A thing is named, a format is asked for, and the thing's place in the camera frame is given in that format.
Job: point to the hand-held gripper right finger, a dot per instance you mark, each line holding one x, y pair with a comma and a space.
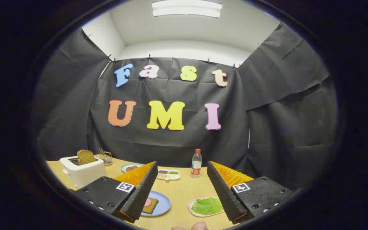
224, 195

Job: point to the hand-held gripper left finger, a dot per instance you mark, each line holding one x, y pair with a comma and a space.
142, 195

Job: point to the green lettuce leaf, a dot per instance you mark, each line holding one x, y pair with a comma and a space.
207, 206

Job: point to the brown toasted bread slice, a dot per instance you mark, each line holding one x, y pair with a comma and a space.
85, 157

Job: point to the pink ham slice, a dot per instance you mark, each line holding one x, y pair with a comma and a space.
148, 202

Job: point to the square bread slice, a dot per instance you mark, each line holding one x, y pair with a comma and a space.
152, 208

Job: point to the blue plate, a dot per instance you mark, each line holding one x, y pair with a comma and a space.
163, 204

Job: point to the brown meat patty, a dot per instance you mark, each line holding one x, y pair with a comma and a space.
132, 168

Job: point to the white divided condiment dish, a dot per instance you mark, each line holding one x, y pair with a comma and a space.
168, 178

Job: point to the pale green plate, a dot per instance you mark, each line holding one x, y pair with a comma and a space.
124, 166

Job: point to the white oblong dish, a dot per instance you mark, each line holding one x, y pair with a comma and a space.
189, 206

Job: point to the clear bottle with red cap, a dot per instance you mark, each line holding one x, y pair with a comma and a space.
196, 166

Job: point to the white toaster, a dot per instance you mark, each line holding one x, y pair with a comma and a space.
85, 175

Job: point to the black backdrop cloth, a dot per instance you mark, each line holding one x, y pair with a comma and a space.
177, 143

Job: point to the ceiling light panel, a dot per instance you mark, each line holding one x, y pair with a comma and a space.
187, 9

